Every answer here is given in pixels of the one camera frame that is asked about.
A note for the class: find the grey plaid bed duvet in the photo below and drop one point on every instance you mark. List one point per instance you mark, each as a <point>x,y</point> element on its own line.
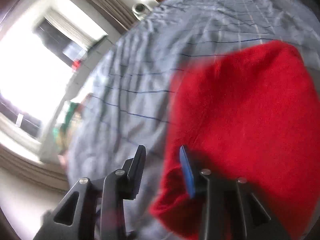
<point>129,87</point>

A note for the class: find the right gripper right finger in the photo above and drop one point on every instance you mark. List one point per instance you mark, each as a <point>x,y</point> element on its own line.
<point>231,209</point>

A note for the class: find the green garment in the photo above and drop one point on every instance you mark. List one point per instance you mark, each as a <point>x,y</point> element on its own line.
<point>64,118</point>

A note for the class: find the red knit sweater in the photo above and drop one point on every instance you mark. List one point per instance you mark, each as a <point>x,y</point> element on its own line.
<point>253,113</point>

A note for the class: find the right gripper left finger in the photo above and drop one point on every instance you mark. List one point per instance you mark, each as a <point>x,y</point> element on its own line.
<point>100,201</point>

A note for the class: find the red item on cabinet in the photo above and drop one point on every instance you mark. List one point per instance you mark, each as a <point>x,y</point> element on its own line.
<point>76,64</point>

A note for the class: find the white round fan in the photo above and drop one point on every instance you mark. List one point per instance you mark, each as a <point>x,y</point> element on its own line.
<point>140,10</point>

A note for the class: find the white window-side cabinet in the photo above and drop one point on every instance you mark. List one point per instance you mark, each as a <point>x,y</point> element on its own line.
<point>47,152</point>

